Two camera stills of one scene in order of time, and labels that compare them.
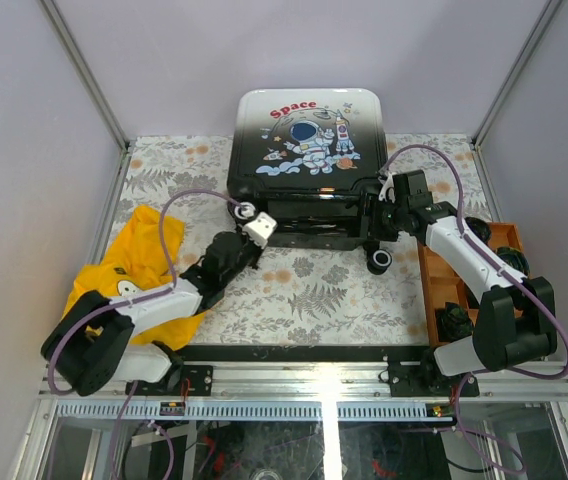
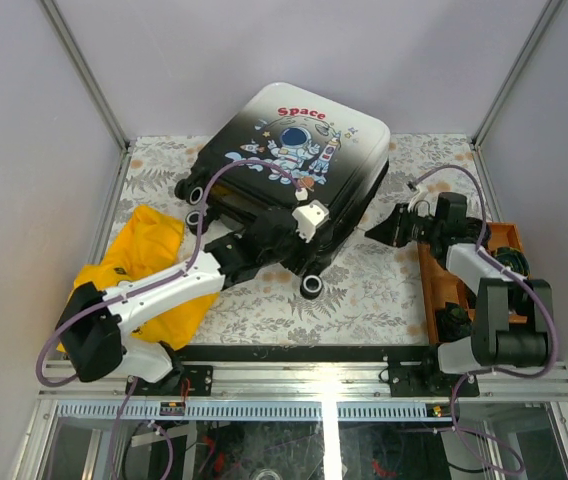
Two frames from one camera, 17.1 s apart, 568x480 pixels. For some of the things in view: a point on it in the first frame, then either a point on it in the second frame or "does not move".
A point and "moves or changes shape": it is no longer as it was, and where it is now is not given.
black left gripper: [258, 248] -> [304, 252]
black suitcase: [309, 160] moves or changes shape
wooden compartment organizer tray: [442, 282] does not move
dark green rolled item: [453, 323] does not move
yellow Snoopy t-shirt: [136, 264] does not move
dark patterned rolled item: [514, 257] does not move
